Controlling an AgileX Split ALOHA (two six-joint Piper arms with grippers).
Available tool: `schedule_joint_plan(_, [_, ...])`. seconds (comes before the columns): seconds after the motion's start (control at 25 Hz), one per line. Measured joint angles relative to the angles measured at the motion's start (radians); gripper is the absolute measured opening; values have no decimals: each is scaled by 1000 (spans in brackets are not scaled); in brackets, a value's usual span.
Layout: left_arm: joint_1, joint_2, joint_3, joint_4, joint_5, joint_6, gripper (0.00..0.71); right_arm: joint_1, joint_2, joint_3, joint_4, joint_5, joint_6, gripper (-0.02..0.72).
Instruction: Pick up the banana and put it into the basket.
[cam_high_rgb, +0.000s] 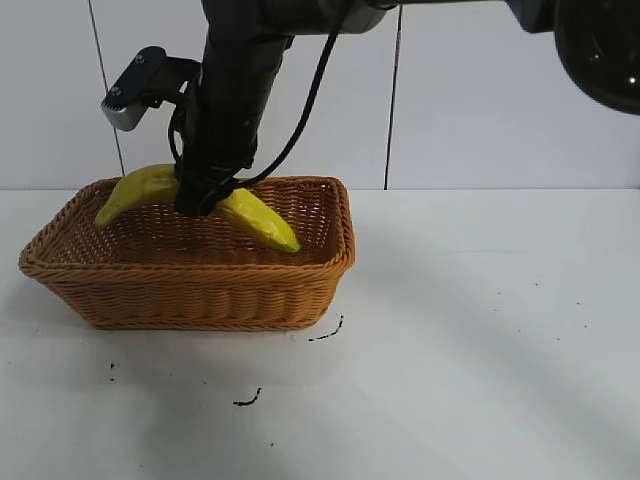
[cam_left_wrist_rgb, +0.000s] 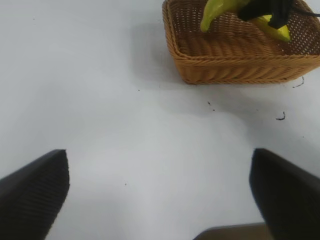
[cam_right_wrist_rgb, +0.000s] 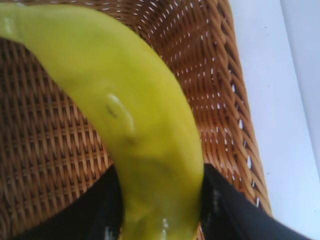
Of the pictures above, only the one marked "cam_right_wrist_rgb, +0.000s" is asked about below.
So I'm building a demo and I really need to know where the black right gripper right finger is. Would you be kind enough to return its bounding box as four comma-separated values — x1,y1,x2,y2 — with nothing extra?
199,162,309,240

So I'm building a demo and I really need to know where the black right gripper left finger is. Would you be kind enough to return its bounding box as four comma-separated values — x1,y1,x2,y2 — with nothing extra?
12,164,126,240

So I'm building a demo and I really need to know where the yellow banana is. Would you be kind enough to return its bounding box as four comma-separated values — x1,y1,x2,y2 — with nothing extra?
0,2,205,240

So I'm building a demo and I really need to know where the brown woven wicker basket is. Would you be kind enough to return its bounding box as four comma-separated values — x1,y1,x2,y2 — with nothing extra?
0,0,273,240

